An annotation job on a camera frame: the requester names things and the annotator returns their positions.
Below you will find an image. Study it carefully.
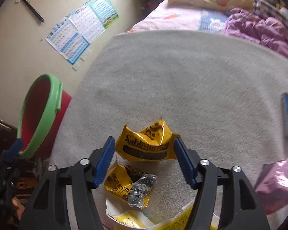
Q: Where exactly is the yellow Sable snack bag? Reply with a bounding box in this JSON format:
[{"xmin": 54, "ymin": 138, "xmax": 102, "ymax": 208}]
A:
[{"xmin": 115, "ymin": 118, "xmax": 180, "ymax": 161}]

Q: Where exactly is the yellow cookie wrapper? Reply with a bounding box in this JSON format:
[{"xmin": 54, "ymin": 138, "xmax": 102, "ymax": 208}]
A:
[{"xmin": 104, "ymin": 162, "xmax": 158, "ymax": 209}]

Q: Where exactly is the pink foil bag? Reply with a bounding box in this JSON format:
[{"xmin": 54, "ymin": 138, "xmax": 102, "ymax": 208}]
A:
[{"xmin": 254, "ymin": 158, "xmax": 288, "ymax": 215}]

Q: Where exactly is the white yellow paper bag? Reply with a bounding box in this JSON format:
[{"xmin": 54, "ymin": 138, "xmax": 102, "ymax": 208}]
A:
[{"xmin": 105, "ymin": 198, "xmax": 194, "ymax": 229}]

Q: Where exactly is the red bin with green rim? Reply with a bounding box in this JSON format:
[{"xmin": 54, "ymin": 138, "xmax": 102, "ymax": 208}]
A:
[{"xmin": 17, "ymin": 74, "xmax": 72, "ymax": 159}]

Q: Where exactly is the pink patterned bed sheet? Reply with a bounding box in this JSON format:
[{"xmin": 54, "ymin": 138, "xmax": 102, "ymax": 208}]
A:
[{"xmin": 129, "ymin": 0, "xmax": 228, "ymax": 34}]

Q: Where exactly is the purple quilt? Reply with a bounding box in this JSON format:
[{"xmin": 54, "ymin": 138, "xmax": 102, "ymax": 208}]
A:
[{"xmin": 224, "ymin": 8, "xmax": 288, "ymax": 59}]

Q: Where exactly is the plaid pillow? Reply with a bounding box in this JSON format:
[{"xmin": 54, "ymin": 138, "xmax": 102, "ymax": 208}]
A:
[{"xmin": 253, "ymin": 0, "xmax": 288, "ymax": 30}]

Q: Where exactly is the left wall chart poster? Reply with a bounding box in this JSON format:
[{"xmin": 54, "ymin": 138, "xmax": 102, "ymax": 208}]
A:
[{"xmin": 45, "ymin": 17, "xmax": 89, "ymax": 65}]

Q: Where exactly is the wall chart poster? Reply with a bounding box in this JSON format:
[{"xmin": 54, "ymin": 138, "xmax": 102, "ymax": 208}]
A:
[
  {"xmin": 67, "ymin": 3, "xmax": 105, "ymax": 43},
  {"xmin": 45, "ymin": 17, "xmax": 89, "ymax": 65}
]

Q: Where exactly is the middle wall chart poster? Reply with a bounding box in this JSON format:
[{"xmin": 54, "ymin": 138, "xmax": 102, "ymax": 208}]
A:
[{"xmin": 67, "ymin": 3, "xmax": 105, "ymax": 43}]

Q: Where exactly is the right green wall poster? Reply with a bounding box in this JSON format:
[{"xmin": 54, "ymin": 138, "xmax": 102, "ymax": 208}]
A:
[{"xmin": 88, "ymin": 0, "xmax": 119, "ymax": 29}]

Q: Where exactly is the black hanging wall strip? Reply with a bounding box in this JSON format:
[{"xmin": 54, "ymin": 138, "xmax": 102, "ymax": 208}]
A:
[{"xmin": 15, "ymin": 0, "xmax": 45, "ymax": 24}]

